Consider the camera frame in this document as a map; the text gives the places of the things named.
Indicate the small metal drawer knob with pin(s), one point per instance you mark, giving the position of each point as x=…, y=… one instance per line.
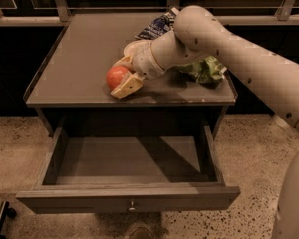
x=132, y=207

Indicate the blue chip bag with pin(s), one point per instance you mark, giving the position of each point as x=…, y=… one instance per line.
x=158, y=26

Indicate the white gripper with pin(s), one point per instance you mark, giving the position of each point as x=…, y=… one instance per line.
x=145, y=62

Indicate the white round bowl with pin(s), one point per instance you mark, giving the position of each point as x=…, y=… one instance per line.
x=131, y=47

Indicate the grey cabinet counter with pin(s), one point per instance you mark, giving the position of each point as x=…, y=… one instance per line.
x=71, y=85

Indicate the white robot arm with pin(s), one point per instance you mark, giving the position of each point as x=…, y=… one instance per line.
x=196, y=33

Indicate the open grey top drawer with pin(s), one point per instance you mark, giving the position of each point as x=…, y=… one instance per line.
x=103, y=174

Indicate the metal railing frame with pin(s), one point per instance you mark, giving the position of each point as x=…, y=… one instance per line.
x=89, y=0

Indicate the green chip bag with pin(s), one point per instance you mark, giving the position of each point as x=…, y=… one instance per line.
x=208, y=71

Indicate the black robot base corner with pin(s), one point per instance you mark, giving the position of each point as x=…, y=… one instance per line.
x=6, y=211

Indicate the red apple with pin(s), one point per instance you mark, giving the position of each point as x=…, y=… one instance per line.
x=114, y=76

